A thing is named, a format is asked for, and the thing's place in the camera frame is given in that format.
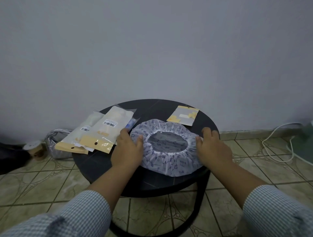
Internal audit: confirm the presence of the person's left hand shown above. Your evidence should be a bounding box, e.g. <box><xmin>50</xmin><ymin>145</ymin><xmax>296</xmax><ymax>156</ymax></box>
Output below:
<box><xmin>111</xmin><ymin>128</ymin><xmax>144</xmax><ymax>169</ymax></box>

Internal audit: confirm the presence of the person's right hand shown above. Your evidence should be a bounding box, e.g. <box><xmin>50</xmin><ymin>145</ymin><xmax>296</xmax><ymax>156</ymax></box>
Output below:
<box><xmin>195</xmin><ymin>127</ymin><xmax>233</xmax><ymax>169</ymax></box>

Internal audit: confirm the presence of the yellow-edged packet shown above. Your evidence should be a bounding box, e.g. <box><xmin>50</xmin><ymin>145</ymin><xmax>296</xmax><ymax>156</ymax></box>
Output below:
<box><xmin>80</xmin><ymin>105</ymin><xmax>137</xmax><ymax>154</ymax></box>

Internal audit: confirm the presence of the stack of yellow small pouches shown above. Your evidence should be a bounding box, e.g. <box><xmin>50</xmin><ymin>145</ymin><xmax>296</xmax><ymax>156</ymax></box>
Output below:
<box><xmin>167</xmin><ymin>105</ymin><xmax>200</xmax><ymax>127</ymax></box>

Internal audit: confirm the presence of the cream packet with barcode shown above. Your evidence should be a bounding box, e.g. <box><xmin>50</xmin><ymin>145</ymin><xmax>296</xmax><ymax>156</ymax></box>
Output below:
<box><xmin>55</xmin><ymin>111</ymin><xmax>103</xmax><ymax>155</ymax></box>

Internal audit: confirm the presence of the person's right forearm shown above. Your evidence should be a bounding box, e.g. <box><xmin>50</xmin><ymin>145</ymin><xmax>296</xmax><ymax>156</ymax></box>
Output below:
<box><xmin>210</xmin><ymin>159</ymin><xmax>313</xmax><ymax>237</ymax></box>

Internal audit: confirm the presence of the person's left forearm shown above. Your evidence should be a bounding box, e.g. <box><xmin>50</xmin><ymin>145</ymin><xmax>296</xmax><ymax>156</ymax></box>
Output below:
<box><xmin>0</xmin><ymin>161</ymin><xmax>137</xmax><ymax>237</ymax></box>

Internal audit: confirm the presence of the black round side table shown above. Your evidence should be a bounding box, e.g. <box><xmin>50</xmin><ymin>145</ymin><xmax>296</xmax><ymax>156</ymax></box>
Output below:
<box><xmin>71</xmin><ymin>99</ymin><xmax>220</xmax><ymax>237</ymax></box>

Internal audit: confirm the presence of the silver quilted handbag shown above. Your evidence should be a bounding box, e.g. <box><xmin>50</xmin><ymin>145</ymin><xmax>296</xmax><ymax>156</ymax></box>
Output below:
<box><xmin>45</xmin><ymin>129</ymin><xmax>74</xmax><ymax>159</ymax></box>

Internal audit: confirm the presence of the pale green appliance base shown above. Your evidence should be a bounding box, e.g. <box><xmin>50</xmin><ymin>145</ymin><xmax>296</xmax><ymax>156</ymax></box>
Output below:
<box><xmin>287</xmin><ymin>119</ymin><xmax>313</xmax><ymax>166</ymax></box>

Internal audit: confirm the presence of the ribbon spool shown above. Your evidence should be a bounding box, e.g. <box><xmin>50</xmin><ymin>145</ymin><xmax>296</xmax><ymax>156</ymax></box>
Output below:
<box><xmin>22</xmin><ymin>141</ymin><xmax>46</xmax><ymax>160</ymax></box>

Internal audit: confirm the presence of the black bag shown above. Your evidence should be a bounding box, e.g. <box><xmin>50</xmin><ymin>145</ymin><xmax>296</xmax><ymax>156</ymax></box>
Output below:
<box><xmin>0</xmin><ymin>143</ymin><xmax>30</xmax><ymax>175</ymax></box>

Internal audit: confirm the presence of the white cable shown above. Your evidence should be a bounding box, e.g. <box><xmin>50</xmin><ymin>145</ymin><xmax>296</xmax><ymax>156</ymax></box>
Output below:
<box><xmin>261</xmin><ymin>123</ymin><xmax>304</xmax><ymax>163</ymax></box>

